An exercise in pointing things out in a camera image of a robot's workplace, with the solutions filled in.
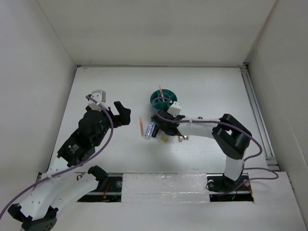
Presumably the orange marker pen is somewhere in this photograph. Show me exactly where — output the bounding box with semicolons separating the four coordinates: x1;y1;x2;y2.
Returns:
139;117;144;137

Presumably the teal round compartment organizer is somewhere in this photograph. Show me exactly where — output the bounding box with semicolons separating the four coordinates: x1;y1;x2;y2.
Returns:
150;89;177;111

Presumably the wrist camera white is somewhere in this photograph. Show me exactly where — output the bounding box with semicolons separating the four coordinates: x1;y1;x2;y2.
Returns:
167;101;182;117
88;90;109;111

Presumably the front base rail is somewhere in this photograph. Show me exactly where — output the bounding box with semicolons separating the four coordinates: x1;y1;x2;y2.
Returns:
79;173;254;204

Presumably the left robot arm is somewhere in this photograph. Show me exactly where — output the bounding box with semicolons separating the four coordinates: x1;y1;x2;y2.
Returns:
6;100;131;231

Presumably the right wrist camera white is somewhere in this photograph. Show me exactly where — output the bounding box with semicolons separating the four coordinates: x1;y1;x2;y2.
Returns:
167;101;182;117

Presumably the aluminium rail right side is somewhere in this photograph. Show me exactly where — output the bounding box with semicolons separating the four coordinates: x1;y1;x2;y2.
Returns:
239;63;280;171

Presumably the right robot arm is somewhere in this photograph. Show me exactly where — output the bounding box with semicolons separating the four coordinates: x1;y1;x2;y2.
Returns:
151;110;251;193

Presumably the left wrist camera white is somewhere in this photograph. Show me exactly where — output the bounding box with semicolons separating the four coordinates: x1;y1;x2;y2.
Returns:
88;90;109;111

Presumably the black marker blue cap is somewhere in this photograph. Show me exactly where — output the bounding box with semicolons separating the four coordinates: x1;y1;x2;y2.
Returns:
151;125;159;138

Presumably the clear spray bottle blue cap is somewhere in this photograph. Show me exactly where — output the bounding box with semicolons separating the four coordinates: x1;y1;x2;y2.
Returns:
144;120;156;139

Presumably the red pink pen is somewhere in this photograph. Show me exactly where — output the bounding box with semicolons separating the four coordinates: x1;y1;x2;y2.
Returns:
159;85;165;102

